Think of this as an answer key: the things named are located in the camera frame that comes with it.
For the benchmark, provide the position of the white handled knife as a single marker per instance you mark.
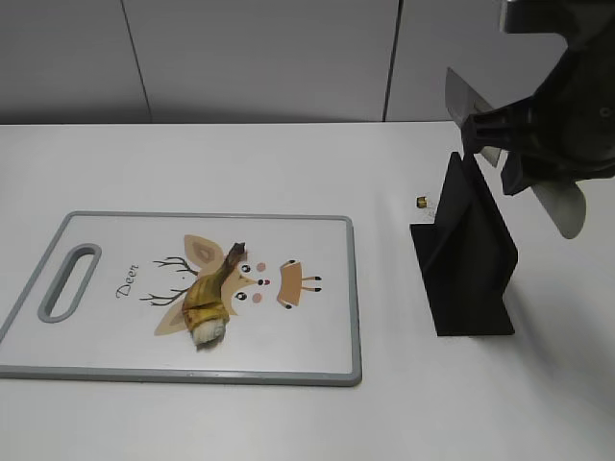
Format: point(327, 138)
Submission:
point(563, 200)

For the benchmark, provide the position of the black knife stand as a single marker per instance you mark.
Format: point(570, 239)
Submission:
point(466, 256)

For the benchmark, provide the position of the small brass nut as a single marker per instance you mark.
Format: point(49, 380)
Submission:
point(421, 202)

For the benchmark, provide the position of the white deer cutting board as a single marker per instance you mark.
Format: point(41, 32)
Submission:
point(105, 301)

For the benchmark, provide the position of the yellow banana piece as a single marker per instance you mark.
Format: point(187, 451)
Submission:
point(203, 301)

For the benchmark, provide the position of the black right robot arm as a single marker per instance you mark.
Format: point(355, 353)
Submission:
point(576, 21)

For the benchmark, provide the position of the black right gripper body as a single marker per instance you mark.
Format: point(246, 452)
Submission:
point(574, 112)

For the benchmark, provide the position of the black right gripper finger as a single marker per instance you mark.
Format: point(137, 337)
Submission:
point(519, 173)
point(509, 128)

